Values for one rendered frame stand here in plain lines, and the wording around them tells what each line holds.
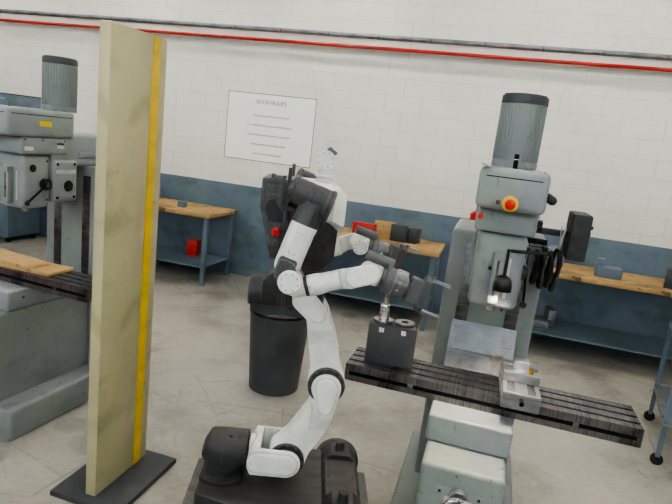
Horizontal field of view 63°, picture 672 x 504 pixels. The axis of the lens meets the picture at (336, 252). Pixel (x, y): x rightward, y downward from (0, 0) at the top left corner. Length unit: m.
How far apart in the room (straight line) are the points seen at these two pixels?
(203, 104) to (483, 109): 3.53
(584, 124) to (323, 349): 5.07
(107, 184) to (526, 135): 1.86
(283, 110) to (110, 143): 4.64
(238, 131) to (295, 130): 0.78
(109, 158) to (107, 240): 0.37
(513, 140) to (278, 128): 4.89
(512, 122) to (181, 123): 5.76
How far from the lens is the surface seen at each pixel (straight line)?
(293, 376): 4.27
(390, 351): 2.57
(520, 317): 2.90
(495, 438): 2.44
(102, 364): 2.93
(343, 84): 6.93
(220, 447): 2.30
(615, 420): 2.62
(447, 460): 2.37
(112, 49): 2.69
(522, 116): 2.59
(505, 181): 2.21
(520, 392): 2.43
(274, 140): 7.17
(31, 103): 8.88
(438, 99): 6.70
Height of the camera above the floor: 1.92
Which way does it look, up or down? 11 degrees down
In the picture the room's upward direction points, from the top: 7 degrees clockwise
